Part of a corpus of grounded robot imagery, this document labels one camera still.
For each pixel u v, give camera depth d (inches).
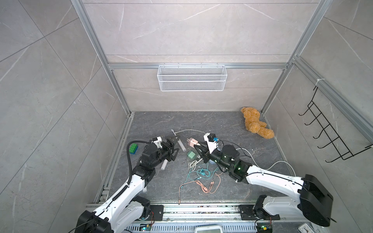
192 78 39.7
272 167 35.5
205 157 25.3
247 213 28.9
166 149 26.5
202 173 33.8
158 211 28.8
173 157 29.3
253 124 37.3
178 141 39.2
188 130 42.4
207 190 31.4
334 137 24.3
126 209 22.4
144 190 31.2
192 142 28.4
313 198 16.0
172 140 27.1
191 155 36.2
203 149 26.0
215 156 25.9
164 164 35.0
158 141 28.9
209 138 24.8
